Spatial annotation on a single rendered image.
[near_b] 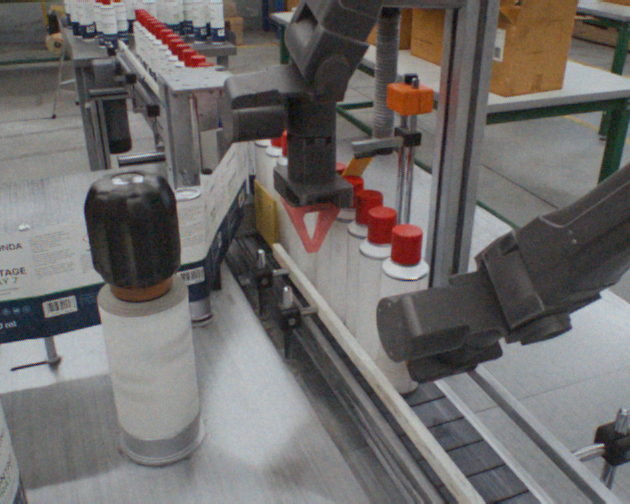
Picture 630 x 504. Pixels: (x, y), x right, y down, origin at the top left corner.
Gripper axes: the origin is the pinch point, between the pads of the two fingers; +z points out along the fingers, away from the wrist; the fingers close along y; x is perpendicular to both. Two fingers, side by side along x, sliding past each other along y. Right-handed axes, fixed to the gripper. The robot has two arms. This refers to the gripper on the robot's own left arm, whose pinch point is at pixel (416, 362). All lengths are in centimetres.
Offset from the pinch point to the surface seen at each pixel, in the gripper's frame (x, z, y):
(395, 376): 0.4, 2.9, 1.8
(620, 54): -185, 197, -298
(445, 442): 9.1, -0.3, 0.2
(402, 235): -11.4, -10.1, 1.4
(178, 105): -53, 20, 14
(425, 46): -152, 134, -121
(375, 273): -10.6, -2.3, 2.2
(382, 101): -35.5, 0.5, -9.0
